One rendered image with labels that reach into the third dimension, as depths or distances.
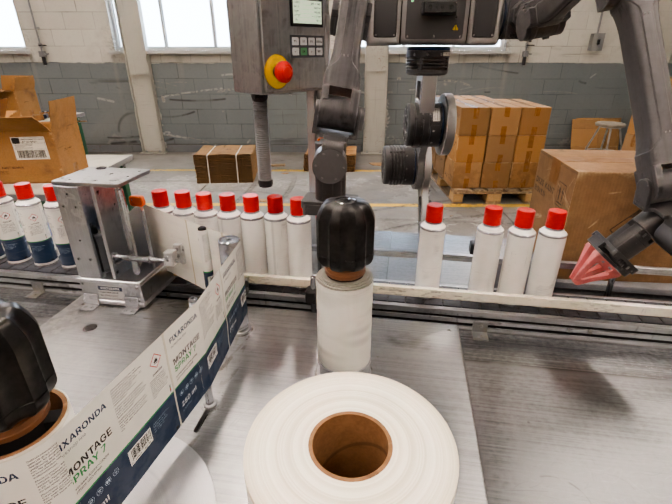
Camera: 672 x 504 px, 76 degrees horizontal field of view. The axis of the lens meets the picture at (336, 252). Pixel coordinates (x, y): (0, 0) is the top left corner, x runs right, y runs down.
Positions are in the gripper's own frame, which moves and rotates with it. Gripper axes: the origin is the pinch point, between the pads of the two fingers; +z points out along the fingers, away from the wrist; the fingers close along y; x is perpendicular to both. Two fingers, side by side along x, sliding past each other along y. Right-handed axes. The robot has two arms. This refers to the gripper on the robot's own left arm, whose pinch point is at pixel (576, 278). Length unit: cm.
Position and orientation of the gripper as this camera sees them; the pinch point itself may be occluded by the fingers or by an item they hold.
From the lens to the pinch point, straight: 100.1
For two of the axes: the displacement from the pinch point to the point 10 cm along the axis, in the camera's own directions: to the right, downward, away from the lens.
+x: 7.6, 6.4, 1.5
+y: -1.7, 4.1, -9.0
